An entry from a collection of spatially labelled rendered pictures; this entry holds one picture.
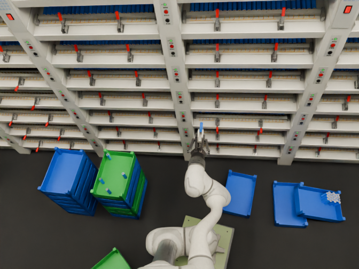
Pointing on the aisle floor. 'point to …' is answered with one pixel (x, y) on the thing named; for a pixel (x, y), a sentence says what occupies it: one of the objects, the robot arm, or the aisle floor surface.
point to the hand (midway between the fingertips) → (200, 134)
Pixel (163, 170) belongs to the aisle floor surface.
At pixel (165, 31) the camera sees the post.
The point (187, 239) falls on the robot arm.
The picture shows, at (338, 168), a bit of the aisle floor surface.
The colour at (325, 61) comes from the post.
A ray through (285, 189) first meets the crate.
